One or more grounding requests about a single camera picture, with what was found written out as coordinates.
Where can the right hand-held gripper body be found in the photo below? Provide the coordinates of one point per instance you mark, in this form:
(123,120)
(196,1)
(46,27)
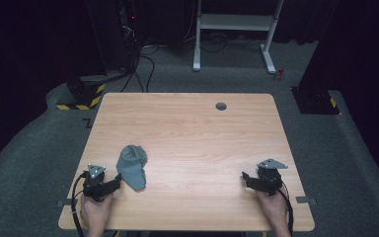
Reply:
(269,181)

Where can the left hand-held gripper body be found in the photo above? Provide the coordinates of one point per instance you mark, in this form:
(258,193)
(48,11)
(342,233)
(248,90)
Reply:
(93,187)

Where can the grey cloth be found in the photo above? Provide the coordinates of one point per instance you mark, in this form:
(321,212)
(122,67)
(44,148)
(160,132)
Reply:
(132,166)

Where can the person's left hand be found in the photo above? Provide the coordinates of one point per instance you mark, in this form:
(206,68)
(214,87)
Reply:
(95,214)

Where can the person's right hand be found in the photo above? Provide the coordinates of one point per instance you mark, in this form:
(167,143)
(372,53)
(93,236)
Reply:
(274,210)

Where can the grey tape strip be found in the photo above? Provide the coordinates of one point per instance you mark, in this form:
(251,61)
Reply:
(67,202)
(305,199)

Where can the black yellow striped base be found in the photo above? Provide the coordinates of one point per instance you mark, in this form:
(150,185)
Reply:
(87,94)

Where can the black base with yellow mark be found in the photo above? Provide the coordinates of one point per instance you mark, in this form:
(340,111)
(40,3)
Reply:
(316,100)

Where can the dark equipment rack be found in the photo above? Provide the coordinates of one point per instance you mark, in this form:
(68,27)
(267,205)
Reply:
(130,33)

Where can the white metal stand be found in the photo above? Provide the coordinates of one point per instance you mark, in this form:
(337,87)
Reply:
(235,22)

